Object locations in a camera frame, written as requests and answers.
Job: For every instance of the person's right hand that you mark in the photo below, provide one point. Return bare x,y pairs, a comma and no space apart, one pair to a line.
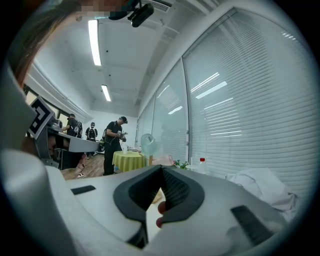
162,208

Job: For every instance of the long ceiling light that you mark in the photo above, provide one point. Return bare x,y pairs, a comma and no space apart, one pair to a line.
94,42
106,93

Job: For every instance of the ceiling air vent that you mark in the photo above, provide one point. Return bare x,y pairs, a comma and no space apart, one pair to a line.
160,5

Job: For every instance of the round table with green cloth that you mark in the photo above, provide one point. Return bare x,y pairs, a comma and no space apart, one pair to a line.
127,161

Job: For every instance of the pink cup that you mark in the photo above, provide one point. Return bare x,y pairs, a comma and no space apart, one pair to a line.
166,161

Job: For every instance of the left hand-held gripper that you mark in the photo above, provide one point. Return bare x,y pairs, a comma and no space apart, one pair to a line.
40,117

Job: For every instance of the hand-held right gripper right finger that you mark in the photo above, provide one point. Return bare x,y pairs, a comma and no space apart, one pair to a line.
212,212

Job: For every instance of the tall white vase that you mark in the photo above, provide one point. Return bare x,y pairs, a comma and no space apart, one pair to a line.
125,149

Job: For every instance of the glass partition with white blinds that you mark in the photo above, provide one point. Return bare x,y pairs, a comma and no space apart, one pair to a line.
250,100

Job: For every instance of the red-capped plastic bottle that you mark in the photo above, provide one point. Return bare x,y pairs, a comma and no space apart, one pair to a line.
202,166

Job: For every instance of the person's face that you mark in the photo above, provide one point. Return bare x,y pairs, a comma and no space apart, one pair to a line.
105,7

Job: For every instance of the person's left hand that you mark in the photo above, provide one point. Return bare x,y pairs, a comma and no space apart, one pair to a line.
81,163

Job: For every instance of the potted flower plant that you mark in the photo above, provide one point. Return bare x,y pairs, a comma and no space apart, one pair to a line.
181,164

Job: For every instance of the teal textured cup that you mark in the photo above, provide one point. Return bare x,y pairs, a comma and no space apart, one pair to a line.
150,145

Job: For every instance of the black head-worn camera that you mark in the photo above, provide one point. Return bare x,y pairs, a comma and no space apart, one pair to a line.
142,13

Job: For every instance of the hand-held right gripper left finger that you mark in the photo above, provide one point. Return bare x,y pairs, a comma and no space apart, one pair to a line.
100,200

